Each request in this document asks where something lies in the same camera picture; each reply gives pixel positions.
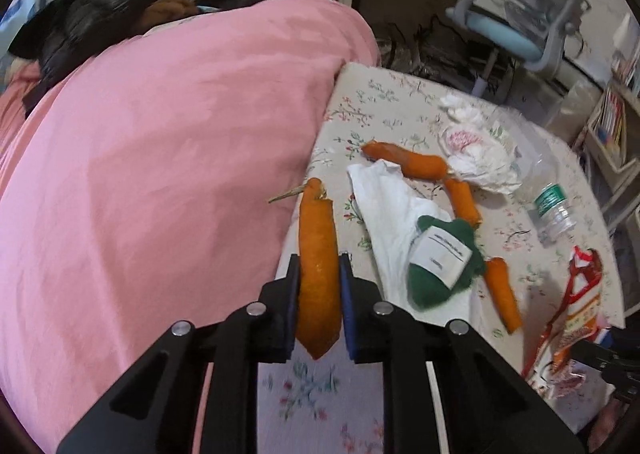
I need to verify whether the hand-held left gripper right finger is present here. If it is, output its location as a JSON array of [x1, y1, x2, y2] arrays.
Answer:
[[339, 251, 586, 454]]

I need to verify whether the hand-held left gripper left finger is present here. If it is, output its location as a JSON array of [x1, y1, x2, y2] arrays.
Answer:
[[55, 254, 301, 454]]

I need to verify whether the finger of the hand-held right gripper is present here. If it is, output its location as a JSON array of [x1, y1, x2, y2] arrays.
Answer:
[[570, 339, 613, 371]]

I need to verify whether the red snack wrapper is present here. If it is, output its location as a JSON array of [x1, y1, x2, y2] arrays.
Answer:
[[521, 246, 612, 400]]

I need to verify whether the long orange carrot with stem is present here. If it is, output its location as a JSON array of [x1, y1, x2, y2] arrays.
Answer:
[[269, 178, 342, 361]]

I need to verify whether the pink-printed tissue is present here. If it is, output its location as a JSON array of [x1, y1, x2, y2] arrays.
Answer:
[[439, 121, 522, 195]]

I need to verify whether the white plastic bag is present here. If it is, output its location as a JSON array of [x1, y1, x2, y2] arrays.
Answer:
[[347, 160, 488, 329]]

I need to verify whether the tapered orange carrot piece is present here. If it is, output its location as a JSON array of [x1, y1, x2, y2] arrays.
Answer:
[[484, 258, 523, 333]]

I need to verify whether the thick orange carrot piece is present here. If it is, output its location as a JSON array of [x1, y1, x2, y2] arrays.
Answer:
[[361, 141, 450, 181]]

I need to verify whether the short orange carrot piece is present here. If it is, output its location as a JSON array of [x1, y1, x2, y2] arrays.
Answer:
[[444, 178, 483, 227]]

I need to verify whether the pink blanket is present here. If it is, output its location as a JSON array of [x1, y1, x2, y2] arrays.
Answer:
[[0, 0, 383, 454]]

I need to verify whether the floral tablecloth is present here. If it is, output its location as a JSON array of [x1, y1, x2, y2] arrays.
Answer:
[[200, 62, 626, 454]]

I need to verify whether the clear plastic wrap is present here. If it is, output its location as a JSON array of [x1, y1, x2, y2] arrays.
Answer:
[[485, 106, 556, 185]]

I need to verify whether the small white crumpled tissue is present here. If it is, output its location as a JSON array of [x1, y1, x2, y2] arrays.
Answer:
[[439, 94, 486, 127]]

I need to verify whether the white bookshelf with books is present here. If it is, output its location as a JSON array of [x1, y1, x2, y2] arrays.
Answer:
[[582, 14, 640, 215]]

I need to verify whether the translucent grey plastic bag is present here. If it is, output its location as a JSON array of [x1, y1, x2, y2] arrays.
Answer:
[[545, 78, 601, 145]]

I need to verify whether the brown cloth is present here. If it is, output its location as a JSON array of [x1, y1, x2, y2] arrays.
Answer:
[[135, 0, 201, 32]]

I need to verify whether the blue and grey desk chair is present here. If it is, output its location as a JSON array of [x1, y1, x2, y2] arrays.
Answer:
[[445, 0, 591, 94]]

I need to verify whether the black jacket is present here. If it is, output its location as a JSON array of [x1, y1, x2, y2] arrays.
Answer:
[[7, 0, 201, 84]]

